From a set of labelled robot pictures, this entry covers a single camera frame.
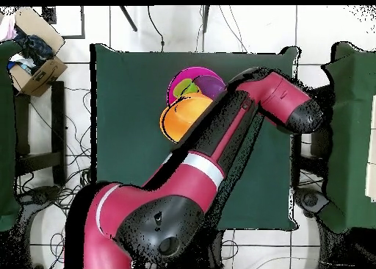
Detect dark green tablecloth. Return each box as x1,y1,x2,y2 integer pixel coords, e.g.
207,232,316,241
89,43,300,231

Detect thin black floor cable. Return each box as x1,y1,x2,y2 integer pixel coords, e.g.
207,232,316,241
146,5,165,52
218,5,247,53

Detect purple plastic bowl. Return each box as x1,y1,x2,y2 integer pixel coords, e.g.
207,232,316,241
193,74,228,101

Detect dark green cloth cover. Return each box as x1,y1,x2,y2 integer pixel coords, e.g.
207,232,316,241
317,41,376,234
0,40,21,232

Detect green plastic cup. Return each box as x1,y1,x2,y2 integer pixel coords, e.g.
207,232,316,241
173,78,202,98

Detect black wheeled base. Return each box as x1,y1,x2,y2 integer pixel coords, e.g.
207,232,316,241
17,185,67,269

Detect black tripod leg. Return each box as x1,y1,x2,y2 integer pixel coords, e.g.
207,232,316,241
201,5,211,34
118,5,138,32

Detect pink plastic bowl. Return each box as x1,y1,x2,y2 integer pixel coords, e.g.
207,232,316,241
166,66,222,106

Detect black metal frame stand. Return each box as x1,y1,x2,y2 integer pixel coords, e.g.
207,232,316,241
12,80,67,187

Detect pale pink cloth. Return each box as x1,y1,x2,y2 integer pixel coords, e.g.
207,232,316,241
0,14,18,42

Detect cardboard box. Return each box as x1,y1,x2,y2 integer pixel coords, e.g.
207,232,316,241
8,6,68,98

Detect large orange plastic bowl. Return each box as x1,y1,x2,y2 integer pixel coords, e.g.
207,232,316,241
159,92,214,144

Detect dark blue clothing bundle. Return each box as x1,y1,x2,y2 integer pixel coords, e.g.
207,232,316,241
14,27,55,67

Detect black equipment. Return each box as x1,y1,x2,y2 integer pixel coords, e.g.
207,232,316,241
294,188,330,220

